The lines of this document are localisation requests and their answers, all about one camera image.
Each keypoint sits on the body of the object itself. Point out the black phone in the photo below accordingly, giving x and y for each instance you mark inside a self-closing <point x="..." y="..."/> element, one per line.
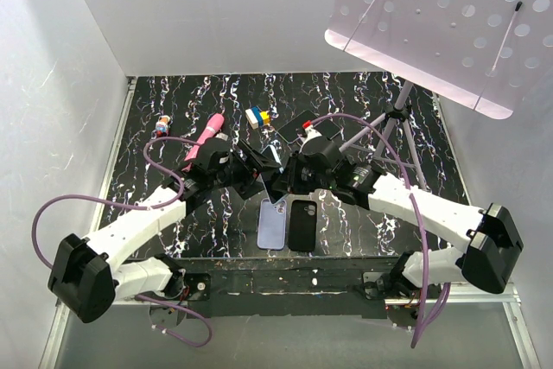
<point x="290" y="132"/>

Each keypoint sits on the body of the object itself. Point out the pink marker pen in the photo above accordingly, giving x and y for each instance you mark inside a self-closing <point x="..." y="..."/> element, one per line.
<point x="213" y="128"/>

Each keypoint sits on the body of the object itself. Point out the coloured building block stack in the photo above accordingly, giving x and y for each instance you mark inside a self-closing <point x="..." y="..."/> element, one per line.
<point x="257" y="118"/>

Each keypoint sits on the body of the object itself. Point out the perforated lilac board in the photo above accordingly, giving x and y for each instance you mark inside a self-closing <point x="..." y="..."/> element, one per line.
<point x="486" y="55"/>

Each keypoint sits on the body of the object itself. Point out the black phone case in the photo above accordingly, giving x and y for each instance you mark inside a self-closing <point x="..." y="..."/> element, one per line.
<point x="302" y="226"/>

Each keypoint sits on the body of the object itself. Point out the phone from lilac case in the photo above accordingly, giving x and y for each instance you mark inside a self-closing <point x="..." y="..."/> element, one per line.
<point x="328" y="129"/>

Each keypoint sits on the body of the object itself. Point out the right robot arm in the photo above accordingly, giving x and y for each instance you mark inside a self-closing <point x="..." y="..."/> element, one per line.
<point x="484" y="243"/>

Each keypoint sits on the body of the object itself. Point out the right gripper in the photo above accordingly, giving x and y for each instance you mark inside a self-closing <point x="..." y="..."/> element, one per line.
<point x="295" y="159"/>

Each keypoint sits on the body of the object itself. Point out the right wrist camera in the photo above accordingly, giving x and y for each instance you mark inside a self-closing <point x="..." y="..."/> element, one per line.
<point x="308" y="132"/>

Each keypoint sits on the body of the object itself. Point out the small toy figurine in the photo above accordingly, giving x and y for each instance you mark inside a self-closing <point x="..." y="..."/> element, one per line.
<point x="163" y="126"/>

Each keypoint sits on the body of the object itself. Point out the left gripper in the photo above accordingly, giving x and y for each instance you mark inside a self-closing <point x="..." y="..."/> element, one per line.
<point x="251" y="168"/>

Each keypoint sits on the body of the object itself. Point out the lilac phone case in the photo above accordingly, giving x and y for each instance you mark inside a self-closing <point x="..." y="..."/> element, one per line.
<point x="271" y="227"/>

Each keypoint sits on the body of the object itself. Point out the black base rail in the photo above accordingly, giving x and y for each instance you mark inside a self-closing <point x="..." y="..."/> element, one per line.
<point x="298" y="286"/>

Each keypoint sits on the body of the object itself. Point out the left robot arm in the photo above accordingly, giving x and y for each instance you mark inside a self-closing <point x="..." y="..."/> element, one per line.
<point x="90" y="273"/>

